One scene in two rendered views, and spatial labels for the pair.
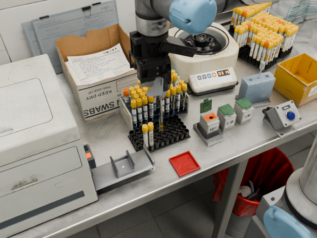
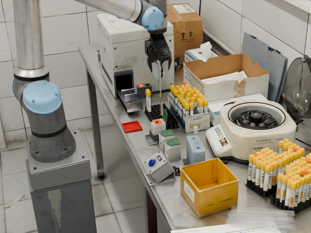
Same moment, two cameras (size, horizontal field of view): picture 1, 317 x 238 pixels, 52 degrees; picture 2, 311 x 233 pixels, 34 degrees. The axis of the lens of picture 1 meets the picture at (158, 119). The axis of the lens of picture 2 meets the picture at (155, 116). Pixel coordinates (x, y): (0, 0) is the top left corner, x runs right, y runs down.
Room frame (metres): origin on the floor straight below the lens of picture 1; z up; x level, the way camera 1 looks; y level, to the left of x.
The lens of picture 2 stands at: (0.91, -1.73, 1.85)
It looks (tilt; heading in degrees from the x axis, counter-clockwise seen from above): 29 degrees down; 99
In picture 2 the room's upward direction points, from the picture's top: 2 degrees counter-clockwise
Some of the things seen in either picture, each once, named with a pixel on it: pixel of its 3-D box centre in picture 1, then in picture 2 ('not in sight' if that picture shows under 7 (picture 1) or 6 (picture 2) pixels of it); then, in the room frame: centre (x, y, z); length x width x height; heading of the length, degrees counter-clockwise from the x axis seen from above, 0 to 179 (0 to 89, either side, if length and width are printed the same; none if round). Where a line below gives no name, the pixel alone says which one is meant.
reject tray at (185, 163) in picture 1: (184, 163); (131, 126); (0.55, -0.07, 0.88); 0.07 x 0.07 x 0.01; 25
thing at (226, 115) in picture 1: (225, 117); (166, 140); (0.71, -0.21, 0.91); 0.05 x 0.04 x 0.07; 25
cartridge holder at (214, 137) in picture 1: (208, 130); (158, 135); (0.67, -0.15, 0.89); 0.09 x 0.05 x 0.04; 26
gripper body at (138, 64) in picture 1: (150, 53); (156, 42); (0.65, 0.02, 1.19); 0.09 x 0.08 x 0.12; 116
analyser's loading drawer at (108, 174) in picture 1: (115, 169); (128, 95); (0.51, 0.12, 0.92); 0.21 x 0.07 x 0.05; 115
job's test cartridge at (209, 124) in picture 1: (209, 123); (158, 129); (0.67, -0.15, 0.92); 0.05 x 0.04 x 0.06; 26
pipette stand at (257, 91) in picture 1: (255, 89); (195, 156); (0.82, -0.33, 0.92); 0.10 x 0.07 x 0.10; 107
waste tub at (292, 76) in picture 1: (301, 79); (208, 187); (0.87, -0.49, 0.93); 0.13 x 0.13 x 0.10; 30
